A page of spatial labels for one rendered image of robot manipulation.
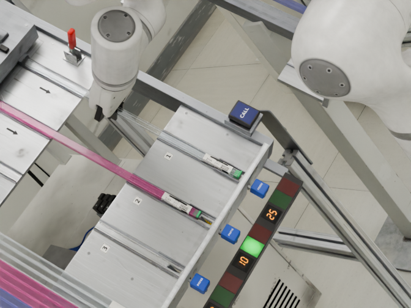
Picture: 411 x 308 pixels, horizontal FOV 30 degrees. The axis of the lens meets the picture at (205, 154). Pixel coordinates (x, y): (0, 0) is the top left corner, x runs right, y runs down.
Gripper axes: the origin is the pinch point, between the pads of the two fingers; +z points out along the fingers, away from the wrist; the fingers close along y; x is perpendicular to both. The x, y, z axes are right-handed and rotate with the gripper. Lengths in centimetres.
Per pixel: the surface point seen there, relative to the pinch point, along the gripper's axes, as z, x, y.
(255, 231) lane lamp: -3.9, 36.8, 7.8
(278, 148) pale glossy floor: 110, 31, -64
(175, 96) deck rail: -1.8, 9.3, -8.5
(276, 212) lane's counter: -4.1, 38.4, 2.5
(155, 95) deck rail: 1.9, 5.1, -8.0
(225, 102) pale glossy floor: 147, 1, -87
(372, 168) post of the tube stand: 31, 54, -35
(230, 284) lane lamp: -4.1, 37.9, 19.0
